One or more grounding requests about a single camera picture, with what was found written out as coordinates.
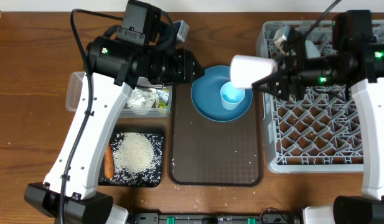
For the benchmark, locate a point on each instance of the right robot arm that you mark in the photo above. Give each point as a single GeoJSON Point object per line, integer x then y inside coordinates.
{"type": "Point", "coordinates": [359, 64]}

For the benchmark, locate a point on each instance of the dark blue plate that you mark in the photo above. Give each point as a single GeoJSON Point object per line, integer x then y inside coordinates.
{"type": "Point", "coordinates": [206, 97]}

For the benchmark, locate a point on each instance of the brown serving tray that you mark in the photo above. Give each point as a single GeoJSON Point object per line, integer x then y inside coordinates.
{"type": "Point", "coordinates": [208, 151]}

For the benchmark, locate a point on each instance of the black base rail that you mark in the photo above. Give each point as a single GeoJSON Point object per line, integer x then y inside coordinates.
{"type": "Point", "coordinates": [265, 218]}

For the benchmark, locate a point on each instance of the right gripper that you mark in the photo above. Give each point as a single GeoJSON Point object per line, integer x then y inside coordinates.
{"type": "Point", "coordinates": [290, 80]}

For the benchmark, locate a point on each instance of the white rice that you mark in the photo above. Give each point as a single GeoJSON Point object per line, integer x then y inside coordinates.
{"type": "Point", "coordinates": [133, 153]}

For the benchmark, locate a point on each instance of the black plastic tray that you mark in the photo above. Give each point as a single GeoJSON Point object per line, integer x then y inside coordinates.
{"type": "Point", "coordinates": [150, 178]}

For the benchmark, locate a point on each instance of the pink cup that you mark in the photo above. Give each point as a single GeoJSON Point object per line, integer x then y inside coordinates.
{"type": "Point", "coordinates": [246, 70]}

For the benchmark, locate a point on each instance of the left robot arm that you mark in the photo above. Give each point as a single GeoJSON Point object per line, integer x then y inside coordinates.
{"type": "Point", "coordinates": [69, 193]}

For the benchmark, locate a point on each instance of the light blue cup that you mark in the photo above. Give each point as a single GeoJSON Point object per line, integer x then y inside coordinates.
{"type": "Point", "coordinates": [231, 97]}

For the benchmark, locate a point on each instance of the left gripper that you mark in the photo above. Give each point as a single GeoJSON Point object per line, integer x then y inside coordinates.
{"type": "Point", "coordinates": [185, 68]}

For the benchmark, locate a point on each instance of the orange carrot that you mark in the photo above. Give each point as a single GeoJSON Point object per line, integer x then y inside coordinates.
{"type": "Point", "coordinates": [109, 163]}

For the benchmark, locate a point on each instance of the clear plastic bin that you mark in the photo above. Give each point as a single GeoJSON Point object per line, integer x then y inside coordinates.
{"type": "Point", "coordinates": [75, 88]}

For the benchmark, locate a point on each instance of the grey plastic dishwasher rack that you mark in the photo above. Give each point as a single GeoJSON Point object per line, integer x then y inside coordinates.
{"type": "Point", "coordinates": [320, 133]}

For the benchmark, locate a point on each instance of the white napkin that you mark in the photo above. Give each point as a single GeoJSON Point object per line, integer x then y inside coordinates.
{"type": "Point", "coordinates": [142, 100]}

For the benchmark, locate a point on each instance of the green white wrapper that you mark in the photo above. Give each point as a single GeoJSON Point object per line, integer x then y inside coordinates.
{"type": "Point", "coordinates": [162, 99]}

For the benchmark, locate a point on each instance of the light blue bowl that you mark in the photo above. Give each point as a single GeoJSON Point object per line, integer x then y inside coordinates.
{"type": "Point", "coordinates": [311, 50]}

